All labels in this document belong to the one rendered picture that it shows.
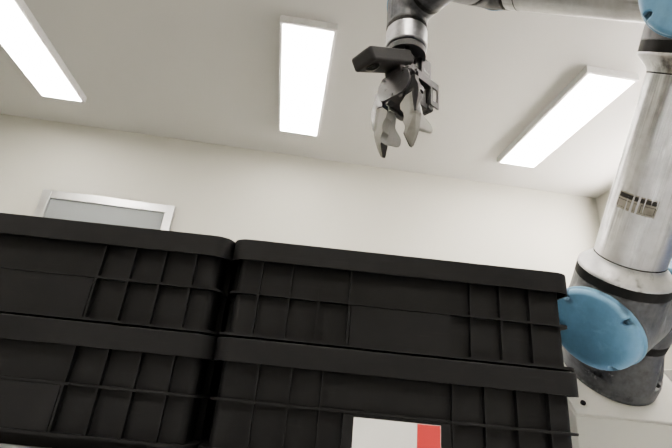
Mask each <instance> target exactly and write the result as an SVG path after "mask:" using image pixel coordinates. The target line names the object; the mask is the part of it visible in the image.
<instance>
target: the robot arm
mask: <svg viewBox="0 0 672 448"><path fill-rule="evenodd" d="M450 2H455V3H460V4H465V5H470V6H475V7H480V8H484V9H487V10H490V11H502V10H508V11H521V12H532V13H542V14H552V15H563V16H573V17H583V18H594V19H604V20H614V21H625V22H635V23H645V26H644V29H643V33H642V36H641V41H640V44H639V47H638V51H637V56H638V57H639V58H640V60H641V61H642V63H643V64H644V65H645V67H646V74H645V78H644V81H643V84H642V88H641V91H640V94H639V98H638V101H637V104H636V108H635V111H634V114H633V118H632V121H631V124H630V128H629V131H628V134H627V138H626V141H625V144H624V148H623V151H622V155H621V158H620V161H619V165H618V168H617V171H616V175H615V178H614V181H613V185H612V188H611V191H610V195H609V198H608V201H607V205H606V208H605V211H604V215H603V218H602V221H601V225H600V228H599V231H598V235H597V238H596V241H595V245H594V247H593V248H591V249H589V250H586V251H584V252H582V253H580V254H579V256H578V258H577V262H576V265H575V268H574V272H573V275H572V279H571V282H570V285H569V287H568V288H567V297H564V298H562V299H559V300H557V302H558V312H559V322H560V324H562V325H566V326H567V329H566V330H561V331H560V332H561V342H562V351H563V361H564V363H565V365H566V366H567V367H572V368H574V372H572V373H575V374H576V376H577V379H578V380H580V381H581V382H582V383H583V384H585V385H586V386H587V387H589V388H590V389H592V390H593V391H595V392H597V393H598V394H600V395H602V396H604V397H606V398H609V399H611V400H613V401H616V402H619V403H622V404H626V405H632V406H646V405H649V404H651V403H653V402H654V401H655V400H656V398H657V397H658V395H659V393H660V392H661V390H662V386H663V376H664V363H665V355H666V353H667V351H668V349H669V348H670V346H671V344H672V0H387V27H386V46H385V47H380V46H369V47H367V48H366V49H364V50H363V51H362V52H361V53H359V54H358V55H356V56H355V57H354V58H353V59H352V63H353V66H354V69H355V71H356V72H365V73H385V77H386V78H384V79H382V82H381V83H380V85H379V87H378V92H377V94H376V95H375V101H374V104H373V107H372V111H371V122H372V130H373V132H374V139H375V143H376V146H377V149H378V152H379V154H380V156H381V157H382V158H385V157H386V152H387V147H388V146H392V147H396V148H397V147H399V146H400V145H401V138H400V136H399V134H398V133H397V131H396V129H395V125H396V118H397V119H398V120H400V121H403V123H404V126H405V129H404V133H403V134H404V136H405V138H406V140H407V143H408V145H409V146H410V147H413V146H414V144H415V141H416V139H417V136H418V132H419V131H421V132H425V133H429V134H431V133H432V132H433V128H432V125H431V124H430V122H429V121H428V120H427V119H426V118H425V115H427V114H429V113H432V112H433V108H435V109H436V110H439V85H438V84H436V83H435V82H434V81H433V80H431V63H430V62H429V61H428V60H427V59H426V52H427V36H428V32H427V22H428V20H429V19H430V18H431V17H433V16H434V15H435V14H437V13H438V12H439V11H440V10H441V9H443V8H444V7H445V6H446V5H447V4H448V3H450ZM433 90H435V91H436V102H435V101H434V100H433ZM386 105H387V106H386ZM388 107H389V110H391V111H388ZM393 112H394V113H393Z"/></svg>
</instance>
